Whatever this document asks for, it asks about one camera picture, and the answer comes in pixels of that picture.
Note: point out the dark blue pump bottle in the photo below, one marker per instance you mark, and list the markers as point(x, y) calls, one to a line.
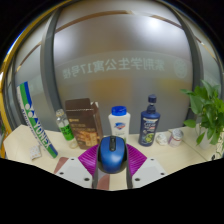
point(148, 128)

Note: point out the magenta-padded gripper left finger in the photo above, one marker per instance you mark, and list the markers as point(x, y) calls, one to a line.
point(75, 170)

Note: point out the green potted plant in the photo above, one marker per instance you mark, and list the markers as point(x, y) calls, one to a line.
point(208, 113)

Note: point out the floral pastel mouse pad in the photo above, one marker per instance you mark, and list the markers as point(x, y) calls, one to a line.
point(61, 164)

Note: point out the crumpled white tissue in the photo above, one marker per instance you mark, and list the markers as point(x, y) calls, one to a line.
point(162, 139)

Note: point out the small jar with pink label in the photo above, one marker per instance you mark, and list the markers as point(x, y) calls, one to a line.
point(175, 138)

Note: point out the white bottle with blue cap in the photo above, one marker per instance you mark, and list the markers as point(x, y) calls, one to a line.
point(119, 125)

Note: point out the brown cardboard box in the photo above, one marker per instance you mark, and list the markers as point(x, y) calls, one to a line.
point(85, 125)

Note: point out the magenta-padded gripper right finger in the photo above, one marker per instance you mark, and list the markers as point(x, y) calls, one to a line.
point(145, 170)

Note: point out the small white patterned packet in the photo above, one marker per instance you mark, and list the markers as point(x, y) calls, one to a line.
point(35, 152)

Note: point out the blue computer mouse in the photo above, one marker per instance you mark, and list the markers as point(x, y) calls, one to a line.
point(112, 155)

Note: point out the white green shuttlecock tube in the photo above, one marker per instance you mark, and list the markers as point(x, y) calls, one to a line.
point(35, 120)

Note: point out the clear bottle with green label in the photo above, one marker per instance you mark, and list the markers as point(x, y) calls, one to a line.
point(66, 130)

